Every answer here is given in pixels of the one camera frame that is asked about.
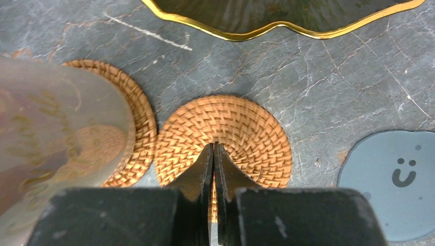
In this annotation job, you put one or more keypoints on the three-tier gold dessert stand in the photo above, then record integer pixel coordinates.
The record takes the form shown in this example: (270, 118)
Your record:
(244, 20)

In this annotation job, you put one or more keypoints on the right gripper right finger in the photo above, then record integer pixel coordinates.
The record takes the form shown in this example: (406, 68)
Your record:
(249, 214)

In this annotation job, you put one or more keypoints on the woven coaster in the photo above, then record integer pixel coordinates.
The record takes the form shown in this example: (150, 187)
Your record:
(252, 137)
(137, 164)

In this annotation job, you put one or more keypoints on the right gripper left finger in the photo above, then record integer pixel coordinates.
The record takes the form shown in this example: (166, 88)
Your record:
(176, 214)

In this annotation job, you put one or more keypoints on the pink beige mug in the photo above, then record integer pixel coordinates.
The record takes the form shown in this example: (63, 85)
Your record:
(60, 127)

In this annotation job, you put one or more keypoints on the blue round coaster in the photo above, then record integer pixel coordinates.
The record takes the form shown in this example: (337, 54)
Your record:
(394, 171)

